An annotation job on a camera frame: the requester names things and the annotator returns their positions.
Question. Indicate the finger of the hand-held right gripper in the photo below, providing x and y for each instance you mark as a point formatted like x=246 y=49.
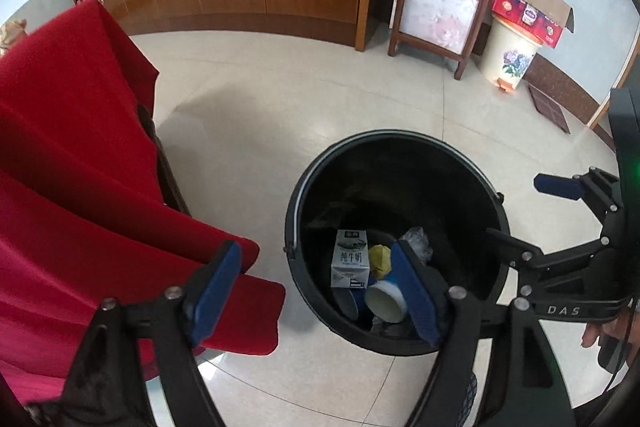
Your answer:
x=557 y=187
x=530 y=264

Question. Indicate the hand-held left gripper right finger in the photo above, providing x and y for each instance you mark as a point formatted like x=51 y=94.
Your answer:
x=415 y=292

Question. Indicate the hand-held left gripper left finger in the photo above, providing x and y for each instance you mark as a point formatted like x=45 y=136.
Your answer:
x=215 y=297

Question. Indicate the blue paper cup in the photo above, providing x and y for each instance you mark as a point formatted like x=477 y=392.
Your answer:
x=385 y=302

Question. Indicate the yellow cloth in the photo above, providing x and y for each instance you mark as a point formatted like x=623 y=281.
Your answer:
x=380 y=259

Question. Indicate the clear plastic bag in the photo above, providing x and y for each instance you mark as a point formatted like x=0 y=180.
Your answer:
x=417 y=241

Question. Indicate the green white milk carton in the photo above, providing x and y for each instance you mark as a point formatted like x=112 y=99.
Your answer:
x=350 y=262

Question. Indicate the black plastic bucket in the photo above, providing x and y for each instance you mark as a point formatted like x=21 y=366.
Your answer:
x=400 y=187

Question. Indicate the person's right hand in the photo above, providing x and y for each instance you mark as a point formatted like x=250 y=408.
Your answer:
x=612 y=328

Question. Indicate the brown floor mat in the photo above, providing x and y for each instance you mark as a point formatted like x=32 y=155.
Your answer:
x=550 y=109

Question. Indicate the blue patterned slipper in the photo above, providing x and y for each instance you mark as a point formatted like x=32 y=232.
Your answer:
x=470 y=399

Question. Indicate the cream floral pedal bin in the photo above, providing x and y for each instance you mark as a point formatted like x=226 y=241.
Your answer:
x=505 y=42

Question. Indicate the red cardboard box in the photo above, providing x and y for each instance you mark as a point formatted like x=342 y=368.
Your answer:
x=530 y=14

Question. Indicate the red tablecloth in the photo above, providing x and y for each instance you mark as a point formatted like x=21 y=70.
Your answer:
x=75 y=157

